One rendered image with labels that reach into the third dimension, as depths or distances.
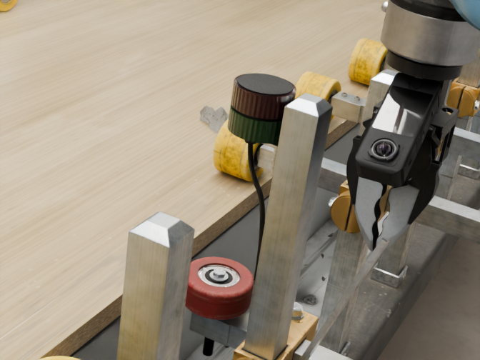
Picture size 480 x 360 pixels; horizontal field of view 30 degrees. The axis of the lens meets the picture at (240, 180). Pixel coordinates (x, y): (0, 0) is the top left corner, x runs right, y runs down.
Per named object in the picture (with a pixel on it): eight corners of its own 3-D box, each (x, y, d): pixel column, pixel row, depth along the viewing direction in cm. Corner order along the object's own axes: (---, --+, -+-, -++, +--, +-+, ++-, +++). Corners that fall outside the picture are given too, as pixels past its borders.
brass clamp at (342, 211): (403, 201, 120) (411, 167, 118) (368, 241, 109) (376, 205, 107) (361, 186, 123) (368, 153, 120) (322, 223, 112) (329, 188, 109)
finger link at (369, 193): (390, 233, 96) (408, 156, 92) (371, 256, 92) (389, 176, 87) (363, 223, 97) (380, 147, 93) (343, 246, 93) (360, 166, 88)
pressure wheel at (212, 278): (253, 348, 107) (266, 268, 102) (220, 384, 101) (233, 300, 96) (196, 323, 110) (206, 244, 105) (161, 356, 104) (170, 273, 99)
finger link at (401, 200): (417, 243, 95) (437, 166, 91) (399, 267, 90) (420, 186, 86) (390, 233, 96) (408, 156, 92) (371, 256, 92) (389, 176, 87)
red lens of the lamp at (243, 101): (303, 106, 87) (306, 85, 86) (276, 124, 82) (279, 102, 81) (248, 89, 89) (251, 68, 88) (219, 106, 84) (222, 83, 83)
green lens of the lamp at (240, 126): (298, 130, 88) (302, 109, 87) (271, 149, 83) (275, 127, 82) (245, 112, 90) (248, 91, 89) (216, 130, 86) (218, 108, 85)
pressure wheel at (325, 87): (341, 70, 141) (318, 106, 138) (343, 102, 148) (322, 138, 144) (306, 59, 144) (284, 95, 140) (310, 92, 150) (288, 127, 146)
